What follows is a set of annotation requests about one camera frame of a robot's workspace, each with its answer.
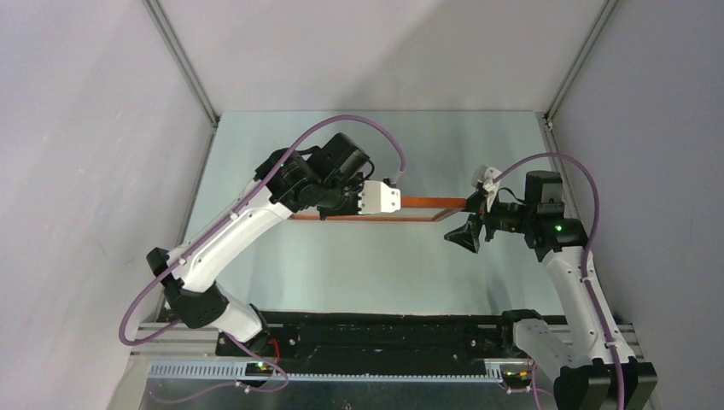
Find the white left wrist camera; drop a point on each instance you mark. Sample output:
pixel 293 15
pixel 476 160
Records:
pixel 377 197

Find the wooden picture frame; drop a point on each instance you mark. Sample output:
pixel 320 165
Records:
pixel 413 209

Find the aluminium front rail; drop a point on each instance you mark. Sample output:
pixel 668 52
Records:
pixel 183 342

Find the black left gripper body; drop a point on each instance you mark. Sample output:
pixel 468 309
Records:
pixel 342 197

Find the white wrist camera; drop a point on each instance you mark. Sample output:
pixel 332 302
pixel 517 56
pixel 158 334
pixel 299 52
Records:
pixel 377 197
pixel 487 179

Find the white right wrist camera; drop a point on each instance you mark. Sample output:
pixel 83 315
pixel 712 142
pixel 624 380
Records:
pixel 487 179

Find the aluminium rail left side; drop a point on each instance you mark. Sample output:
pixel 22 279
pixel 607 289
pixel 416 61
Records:
pixel 174 45

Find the grey slotted cable duct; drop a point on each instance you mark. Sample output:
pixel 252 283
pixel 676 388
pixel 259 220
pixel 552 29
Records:
pixel 240 371

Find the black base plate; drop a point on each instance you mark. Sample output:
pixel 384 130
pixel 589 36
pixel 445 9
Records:
pixel 387 344

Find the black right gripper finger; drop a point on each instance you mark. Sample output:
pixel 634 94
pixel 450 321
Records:
pixel 467 236
pixel 477 202

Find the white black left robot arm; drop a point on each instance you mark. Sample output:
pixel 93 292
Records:
pixel 191 287

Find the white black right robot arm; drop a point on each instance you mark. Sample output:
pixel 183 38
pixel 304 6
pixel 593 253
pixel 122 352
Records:
pixel 597 368

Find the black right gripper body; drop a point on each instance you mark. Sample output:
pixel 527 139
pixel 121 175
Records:
pixel 506 217

